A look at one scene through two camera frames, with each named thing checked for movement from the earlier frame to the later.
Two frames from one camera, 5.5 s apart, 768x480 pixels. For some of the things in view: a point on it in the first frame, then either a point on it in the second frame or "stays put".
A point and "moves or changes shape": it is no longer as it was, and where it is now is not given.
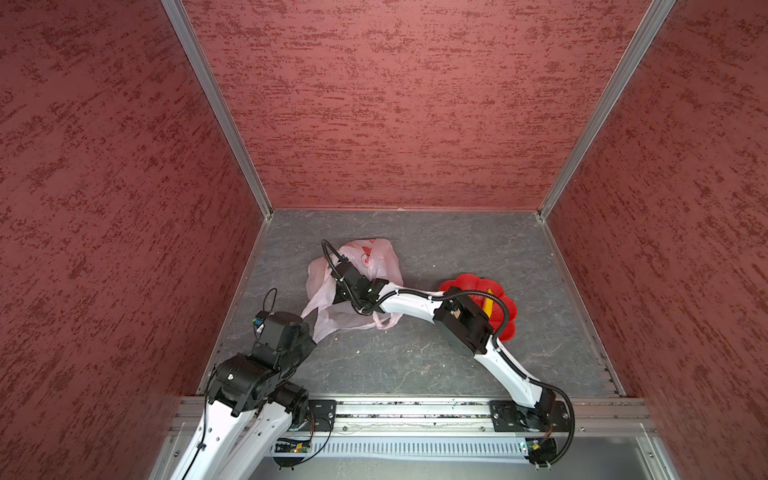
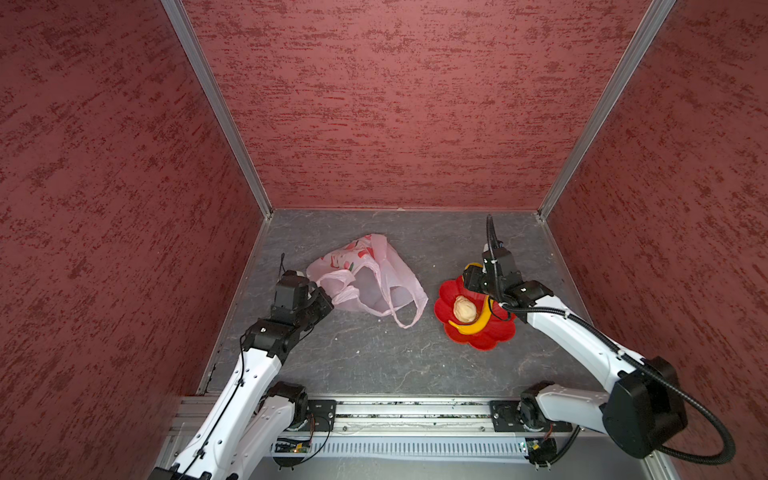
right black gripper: [338, 296] -> [471, 277]
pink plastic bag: [378, 259] moves or changes shape
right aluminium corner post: [636, 50] stays put
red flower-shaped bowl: [470, 282] stays put
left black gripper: [307, 346] -> [324, 300]
